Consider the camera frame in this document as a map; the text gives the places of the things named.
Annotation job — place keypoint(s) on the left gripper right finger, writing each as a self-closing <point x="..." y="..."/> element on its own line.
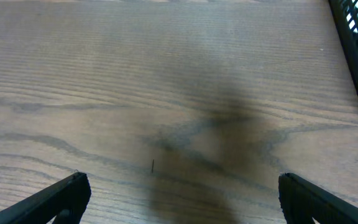
<point x="305" y="203"/>

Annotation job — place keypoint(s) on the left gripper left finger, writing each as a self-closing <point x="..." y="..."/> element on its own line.
<point x="63" y="202"/>

